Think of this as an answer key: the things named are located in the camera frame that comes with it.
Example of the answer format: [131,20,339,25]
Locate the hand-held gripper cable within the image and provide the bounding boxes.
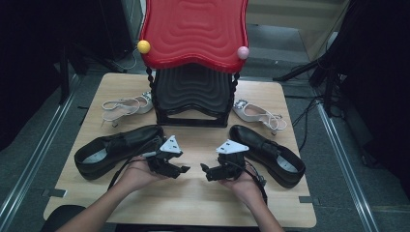
[107,138,162,191]
[241,158,269,206]

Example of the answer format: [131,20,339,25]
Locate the black leather shoe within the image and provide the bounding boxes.
[73,125,165,181]
[228,125,307,189]

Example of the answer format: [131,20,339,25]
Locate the black chair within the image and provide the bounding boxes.
[40,204,86,232]

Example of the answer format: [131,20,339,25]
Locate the red and black shoe rack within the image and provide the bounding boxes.
[138,0,250,129]

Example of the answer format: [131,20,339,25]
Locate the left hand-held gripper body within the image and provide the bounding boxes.
[146,134,184,174]

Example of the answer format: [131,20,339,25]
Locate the black curtain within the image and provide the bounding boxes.
[335,0,410,201]
[0,0,133,151]

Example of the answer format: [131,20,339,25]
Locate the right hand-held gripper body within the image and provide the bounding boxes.
[212,138,249,182]

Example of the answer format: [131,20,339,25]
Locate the yellow ball knob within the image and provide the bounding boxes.
[136,40,152,55]

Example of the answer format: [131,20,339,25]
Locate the black upright stand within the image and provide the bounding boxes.
[58,44,71,105]

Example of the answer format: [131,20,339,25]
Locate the person's right hand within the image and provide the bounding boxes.
[220,168,265,207]

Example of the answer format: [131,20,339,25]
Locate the pink ball knob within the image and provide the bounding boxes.
[237,45,250,61]

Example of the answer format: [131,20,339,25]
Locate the white strappy heeled sandal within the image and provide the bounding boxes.
[101,91,154,129]
[232,99,288,135]

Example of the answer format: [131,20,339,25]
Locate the thin white cable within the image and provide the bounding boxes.
[112,47,139,72]

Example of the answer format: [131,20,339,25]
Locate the left hand-held gripper cable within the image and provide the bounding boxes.
[107,138,162,191]

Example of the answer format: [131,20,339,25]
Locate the black tripod stand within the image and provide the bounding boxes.
[273,47,342,117]

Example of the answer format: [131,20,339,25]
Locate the right hand-held gripper cable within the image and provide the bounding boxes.
[241,158,269,206]

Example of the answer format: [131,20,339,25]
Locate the grey tape strip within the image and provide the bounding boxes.
[299,195,320,206]
[42,188,67,198]

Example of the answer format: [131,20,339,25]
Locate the person's left hand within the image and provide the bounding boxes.
[117,159,168,194]

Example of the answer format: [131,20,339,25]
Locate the black floor cables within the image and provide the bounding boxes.
[291,95,327,153]

